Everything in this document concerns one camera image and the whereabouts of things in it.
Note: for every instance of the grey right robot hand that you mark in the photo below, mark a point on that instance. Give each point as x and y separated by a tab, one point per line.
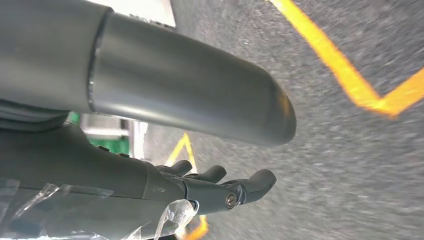
165	76

